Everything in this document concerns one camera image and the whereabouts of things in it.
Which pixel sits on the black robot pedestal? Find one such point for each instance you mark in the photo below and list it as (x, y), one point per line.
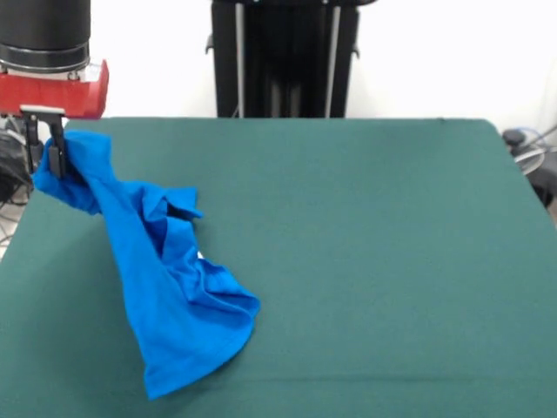
(283, 56)

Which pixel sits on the blue shirt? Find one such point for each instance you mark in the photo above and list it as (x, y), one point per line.
(174, 313)

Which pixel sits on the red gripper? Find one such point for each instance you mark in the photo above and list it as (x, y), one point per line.
(65, 96)

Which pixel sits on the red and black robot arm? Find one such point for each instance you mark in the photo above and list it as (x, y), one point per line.
(43, 30)

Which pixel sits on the dark green table cloth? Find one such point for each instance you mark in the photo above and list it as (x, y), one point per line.
(370, 283)

